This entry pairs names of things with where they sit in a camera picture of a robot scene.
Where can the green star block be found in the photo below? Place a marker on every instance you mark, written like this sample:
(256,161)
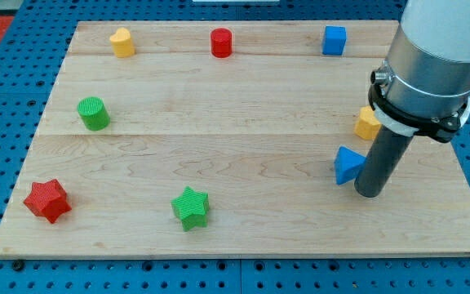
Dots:
(191,208)

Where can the dark grey cylindrical pointer rod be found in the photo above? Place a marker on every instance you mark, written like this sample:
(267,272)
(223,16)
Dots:
(381,160)

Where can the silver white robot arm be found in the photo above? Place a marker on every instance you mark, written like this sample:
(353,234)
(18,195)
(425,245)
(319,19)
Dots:
(422,87)

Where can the blue triangle block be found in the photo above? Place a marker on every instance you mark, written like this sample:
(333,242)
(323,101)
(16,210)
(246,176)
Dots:
(347,165)

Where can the light wooden board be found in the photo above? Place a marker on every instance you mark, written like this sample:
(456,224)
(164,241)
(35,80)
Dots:
(258,131)

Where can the blue cube block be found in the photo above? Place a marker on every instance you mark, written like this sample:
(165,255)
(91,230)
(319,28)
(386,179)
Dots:
(334,40)

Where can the red star block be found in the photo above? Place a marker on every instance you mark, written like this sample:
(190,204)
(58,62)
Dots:
(48,200)

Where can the yellow hexagon block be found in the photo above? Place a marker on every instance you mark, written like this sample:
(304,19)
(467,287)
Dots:
(367,126)

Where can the green cylinder block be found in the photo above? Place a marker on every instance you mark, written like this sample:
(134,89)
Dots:
(93,113)

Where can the yellow heart block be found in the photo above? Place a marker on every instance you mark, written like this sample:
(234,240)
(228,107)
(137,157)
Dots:
(122,43)

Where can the red cylinder block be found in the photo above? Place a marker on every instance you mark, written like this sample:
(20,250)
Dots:
(221,42)

